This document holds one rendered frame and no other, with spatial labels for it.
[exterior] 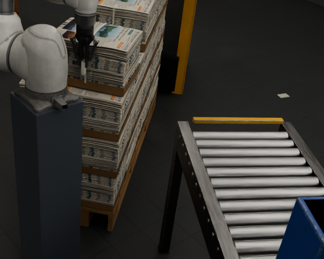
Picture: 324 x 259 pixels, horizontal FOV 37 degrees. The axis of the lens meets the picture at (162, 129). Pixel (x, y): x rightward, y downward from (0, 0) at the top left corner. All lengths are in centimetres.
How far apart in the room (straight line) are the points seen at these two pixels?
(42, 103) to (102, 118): 54
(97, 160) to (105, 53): 56
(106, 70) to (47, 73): 51
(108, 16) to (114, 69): 56
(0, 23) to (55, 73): 25
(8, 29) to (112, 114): 69
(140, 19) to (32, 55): 104
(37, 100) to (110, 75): 50
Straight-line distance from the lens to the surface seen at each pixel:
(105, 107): 222
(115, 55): 215
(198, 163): 191
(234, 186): 186
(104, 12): 267
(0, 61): 181
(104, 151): 237
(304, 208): 62
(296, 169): 202
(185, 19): 378
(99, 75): 221
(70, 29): 231
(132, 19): 264
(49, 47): 171
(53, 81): 175
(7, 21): 181
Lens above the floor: 193
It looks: 33 degrees down
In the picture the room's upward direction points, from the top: 8 degrees clockwise
